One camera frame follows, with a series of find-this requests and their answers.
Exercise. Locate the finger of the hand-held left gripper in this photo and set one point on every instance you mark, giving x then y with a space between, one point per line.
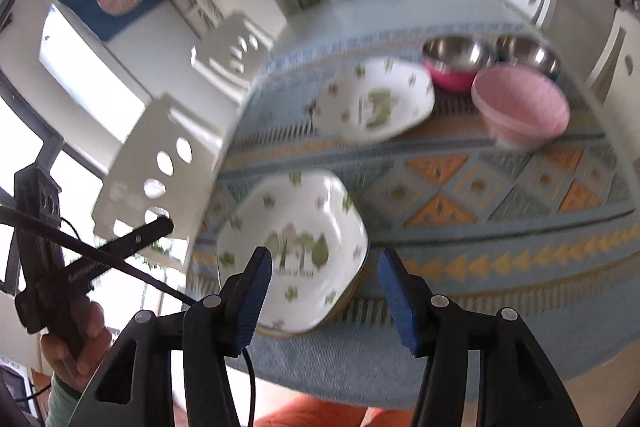
125 243
150 280

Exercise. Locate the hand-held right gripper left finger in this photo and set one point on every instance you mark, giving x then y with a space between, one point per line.
252 302

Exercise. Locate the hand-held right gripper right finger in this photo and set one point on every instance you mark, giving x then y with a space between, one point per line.
400 302

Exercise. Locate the square floral plate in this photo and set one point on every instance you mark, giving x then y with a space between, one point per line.
300 227
370 102

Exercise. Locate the pink plastic bowl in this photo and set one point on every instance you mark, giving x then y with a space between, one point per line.
520 107

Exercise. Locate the steel bowl pink outside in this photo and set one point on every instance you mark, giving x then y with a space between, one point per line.
452 78

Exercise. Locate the steel bowl blue outside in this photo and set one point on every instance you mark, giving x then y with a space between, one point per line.
525 49

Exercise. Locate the person's left hand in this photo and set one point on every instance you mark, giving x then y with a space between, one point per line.
75 359

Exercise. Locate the patterned blue tablecloth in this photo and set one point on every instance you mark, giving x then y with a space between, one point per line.
450 257

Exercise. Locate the black framed window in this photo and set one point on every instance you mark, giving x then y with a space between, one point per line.
75 167

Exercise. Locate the white wall rack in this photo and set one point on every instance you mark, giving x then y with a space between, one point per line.
200 4

